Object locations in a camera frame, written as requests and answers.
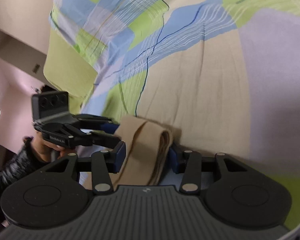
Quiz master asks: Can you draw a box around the beige garment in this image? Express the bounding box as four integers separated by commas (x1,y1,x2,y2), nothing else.
110,115,173,189

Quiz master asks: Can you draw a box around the operator left hand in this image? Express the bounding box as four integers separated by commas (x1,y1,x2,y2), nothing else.
31,132,76,162

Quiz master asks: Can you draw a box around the green covered sofa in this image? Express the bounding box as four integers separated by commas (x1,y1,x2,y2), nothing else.
43,28,97,114

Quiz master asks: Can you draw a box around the plaid blue green sheet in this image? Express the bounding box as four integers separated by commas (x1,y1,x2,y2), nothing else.
50,0,300,228

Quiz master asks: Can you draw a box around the wall switch plate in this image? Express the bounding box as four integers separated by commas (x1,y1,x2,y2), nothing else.
32,64,40,74

